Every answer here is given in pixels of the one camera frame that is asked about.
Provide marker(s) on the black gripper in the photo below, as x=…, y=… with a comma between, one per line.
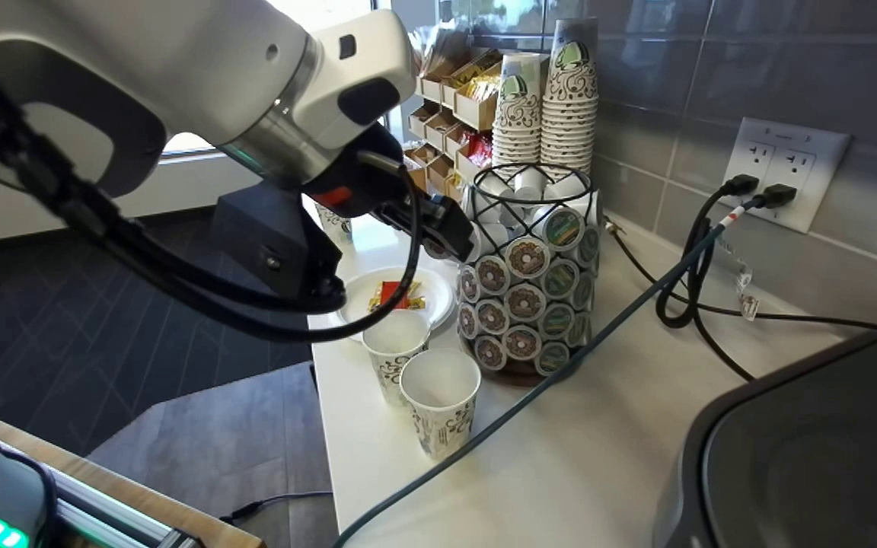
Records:
x=367, y=170

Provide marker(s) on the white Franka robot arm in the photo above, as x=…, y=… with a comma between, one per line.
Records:
x=155, y=60

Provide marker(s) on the coffee pod with green lid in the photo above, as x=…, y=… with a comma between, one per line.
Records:
x=551, y=358
x=566, y=225
x=559, y=321
x=566, y=280

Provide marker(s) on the black coffee machine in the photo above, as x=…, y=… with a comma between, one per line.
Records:
x=824, y=457

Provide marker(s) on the white paper plate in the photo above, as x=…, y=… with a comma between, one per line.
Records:
x=439, y=294

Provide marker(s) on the red sauce packet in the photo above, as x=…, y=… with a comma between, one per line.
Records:
x=390, y=294

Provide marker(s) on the wooden snack shelf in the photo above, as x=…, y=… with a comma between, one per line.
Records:
x=463, y=95

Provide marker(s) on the short stack of paper cups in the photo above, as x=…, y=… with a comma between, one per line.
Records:
x=520, y=122

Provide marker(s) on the patterned white paper cup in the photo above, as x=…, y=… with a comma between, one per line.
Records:
x=443, y=404
x=394, y=353

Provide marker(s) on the tall stack of paper cups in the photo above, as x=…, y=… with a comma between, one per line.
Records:
x=571, y=110

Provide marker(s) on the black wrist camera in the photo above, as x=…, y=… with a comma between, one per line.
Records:
x=273, y=247

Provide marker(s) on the white wall outlet plate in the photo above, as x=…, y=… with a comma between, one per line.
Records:
x=798, y=154

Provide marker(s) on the wooden robot mount table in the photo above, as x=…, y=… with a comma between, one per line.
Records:
x=155, y=503

